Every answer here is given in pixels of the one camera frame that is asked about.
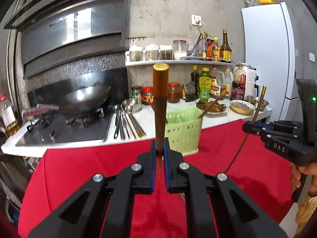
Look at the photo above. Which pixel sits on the green plastic bottle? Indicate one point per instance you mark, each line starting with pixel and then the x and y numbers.
pixel 204 86

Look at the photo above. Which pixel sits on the steel wok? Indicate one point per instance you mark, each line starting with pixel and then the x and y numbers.
pixel 81 94

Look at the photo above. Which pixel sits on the bundle of metal chopsticks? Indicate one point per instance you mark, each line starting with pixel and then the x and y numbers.
pixel 135 126

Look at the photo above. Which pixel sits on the white wall socket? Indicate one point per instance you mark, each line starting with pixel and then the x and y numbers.
pixel 196 20

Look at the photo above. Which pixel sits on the white refrigerator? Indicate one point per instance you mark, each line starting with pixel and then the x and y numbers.
pixel 267 49

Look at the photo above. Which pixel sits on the red lid glass jar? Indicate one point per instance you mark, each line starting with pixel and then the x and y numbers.
pixel 180 50

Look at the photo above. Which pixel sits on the beige fluffy cloth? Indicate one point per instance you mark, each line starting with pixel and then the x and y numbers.
pixel 307 213

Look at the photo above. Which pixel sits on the red label oil jug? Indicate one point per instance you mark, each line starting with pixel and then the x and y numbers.
pixel 216 85

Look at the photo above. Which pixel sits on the steel bowl with food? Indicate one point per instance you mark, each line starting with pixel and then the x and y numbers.
pixel 255 101

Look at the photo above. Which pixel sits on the large dark vinegar bottle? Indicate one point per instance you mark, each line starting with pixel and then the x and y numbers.
pixel 239 86

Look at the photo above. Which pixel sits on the small yellow cap bottle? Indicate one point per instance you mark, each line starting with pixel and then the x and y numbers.
pixel 216 50

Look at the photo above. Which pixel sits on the brown paste jar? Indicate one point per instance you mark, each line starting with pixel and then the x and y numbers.
pixel 173 94

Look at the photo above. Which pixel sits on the red table cloth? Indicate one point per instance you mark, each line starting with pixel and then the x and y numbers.
pixel 74 173

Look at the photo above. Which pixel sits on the green perforated chopstick holder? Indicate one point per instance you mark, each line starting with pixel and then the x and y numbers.
pixel 183 133

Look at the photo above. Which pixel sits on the clear cooking oil bottle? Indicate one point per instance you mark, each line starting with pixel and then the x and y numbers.
pixel 8 119

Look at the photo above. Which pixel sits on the small steel bowl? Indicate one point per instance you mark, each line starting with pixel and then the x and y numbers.
pixel 131 105

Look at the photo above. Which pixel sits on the white air fryer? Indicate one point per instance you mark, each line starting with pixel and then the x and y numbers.
pixel 250 79

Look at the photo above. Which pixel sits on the black gas stove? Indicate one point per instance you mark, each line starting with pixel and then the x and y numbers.
pixel 62 131

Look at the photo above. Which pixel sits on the steel range hood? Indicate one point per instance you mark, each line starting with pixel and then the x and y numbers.
pixel 69 29

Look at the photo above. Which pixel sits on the gold cap glass bottle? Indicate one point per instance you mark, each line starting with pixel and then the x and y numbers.
pixel 203 49

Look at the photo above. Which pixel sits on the white lid spice jar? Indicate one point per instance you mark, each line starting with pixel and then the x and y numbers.
pixel 136 54
pixel 151 53
pixel 166 53

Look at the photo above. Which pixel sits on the dark soy sauce bottle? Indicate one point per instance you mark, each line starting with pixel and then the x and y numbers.
pixel 195 84

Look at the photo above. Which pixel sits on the person's right hand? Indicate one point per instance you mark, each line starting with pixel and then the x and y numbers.
pixel 295 178

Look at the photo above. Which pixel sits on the red lid sauce jar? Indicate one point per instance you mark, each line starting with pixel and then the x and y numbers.
pixel 147 96

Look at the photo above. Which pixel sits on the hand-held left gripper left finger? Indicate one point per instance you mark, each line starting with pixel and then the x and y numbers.
pixel 153 173

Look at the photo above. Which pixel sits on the wooden chopstick gold tip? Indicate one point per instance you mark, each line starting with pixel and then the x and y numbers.
pixel 213 104
pixel 160 84
pixel 260 104

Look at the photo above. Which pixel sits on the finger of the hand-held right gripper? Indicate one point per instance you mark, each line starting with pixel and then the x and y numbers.
pixel 250 129
pixel 287 125

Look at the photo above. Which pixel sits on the tall brown sauce bottle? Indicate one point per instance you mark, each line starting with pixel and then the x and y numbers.
pixel 225 52

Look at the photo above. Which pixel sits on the white cap oil jug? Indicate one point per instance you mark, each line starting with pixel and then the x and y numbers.
pixel 228 84

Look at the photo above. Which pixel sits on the plate of cooked food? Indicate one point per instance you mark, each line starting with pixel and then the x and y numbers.
pixel 215 107

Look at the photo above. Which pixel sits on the yellow rim bowl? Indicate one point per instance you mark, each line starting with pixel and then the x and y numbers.
pixel 241 107

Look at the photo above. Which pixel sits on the red seasoning carton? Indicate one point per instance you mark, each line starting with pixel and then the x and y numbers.
pixel 210 49

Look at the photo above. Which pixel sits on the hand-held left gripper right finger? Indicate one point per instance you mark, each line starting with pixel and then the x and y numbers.
pixel 166 173

